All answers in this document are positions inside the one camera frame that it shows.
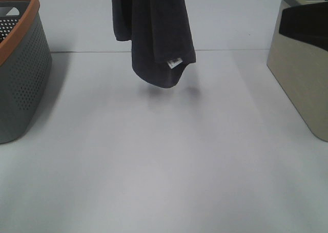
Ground dark grey towel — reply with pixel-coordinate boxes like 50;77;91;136
112;0;196;89

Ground beige bin grey rim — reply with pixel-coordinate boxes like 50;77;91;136
266;0;327;141

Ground grey perforated basket orange rim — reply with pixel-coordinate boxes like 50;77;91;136
1;0;52;143

